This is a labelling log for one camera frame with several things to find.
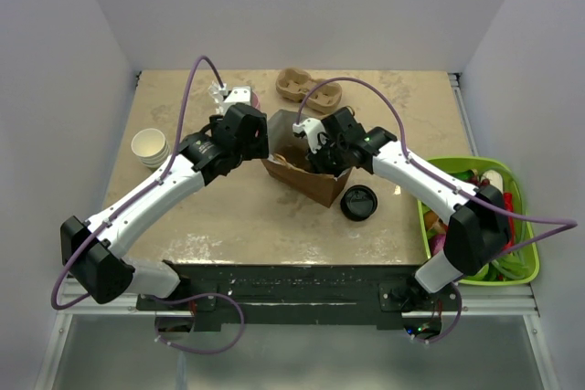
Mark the stack of paper cups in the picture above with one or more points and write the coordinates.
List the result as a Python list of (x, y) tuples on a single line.
[(151, 148)]

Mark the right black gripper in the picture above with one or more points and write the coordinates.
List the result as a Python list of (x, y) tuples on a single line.
[(316, 160)]

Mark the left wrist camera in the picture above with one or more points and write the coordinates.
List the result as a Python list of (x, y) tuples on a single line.
[(242, 95)]

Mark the red toy chili pepper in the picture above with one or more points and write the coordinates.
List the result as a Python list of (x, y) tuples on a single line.
[(509, 207)]

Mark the purple toy onion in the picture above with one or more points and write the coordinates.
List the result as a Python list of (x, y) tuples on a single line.
[(436, 243)]

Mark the white toy radish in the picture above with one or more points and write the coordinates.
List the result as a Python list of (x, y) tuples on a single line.
[(495, 179)]

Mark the green plastic basket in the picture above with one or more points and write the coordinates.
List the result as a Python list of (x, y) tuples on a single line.
[(516, 268)]

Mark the pink plastic tumbler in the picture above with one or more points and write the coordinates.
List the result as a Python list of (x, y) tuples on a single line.
[(257, 102)]

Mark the purple toy grapes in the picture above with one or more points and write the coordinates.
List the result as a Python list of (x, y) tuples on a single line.
[(479, 181)]

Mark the stack of black lids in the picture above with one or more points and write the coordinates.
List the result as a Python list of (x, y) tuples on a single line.
[(359, 203)]

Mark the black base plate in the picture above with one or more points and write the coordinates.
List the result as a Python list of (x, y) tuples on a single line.
[(380, 296)]

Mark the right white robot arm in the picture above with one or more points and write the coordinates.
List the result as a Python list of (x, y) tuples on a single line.
[(477, 229)]

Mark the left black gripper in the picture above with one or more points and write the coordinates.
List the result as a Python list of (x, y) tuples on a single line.
[(258, 148)]

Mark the white wrapped straws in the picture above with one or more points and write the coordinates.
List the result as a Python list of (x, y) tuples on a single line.
[(218, 92)]

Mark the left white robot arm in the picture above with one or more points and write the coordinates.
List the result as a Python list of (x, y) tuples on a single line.
[(95, 251)]

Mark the brown paper bag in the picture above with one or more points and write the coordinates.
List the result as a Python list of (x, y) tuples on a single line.
[(287, 162)]

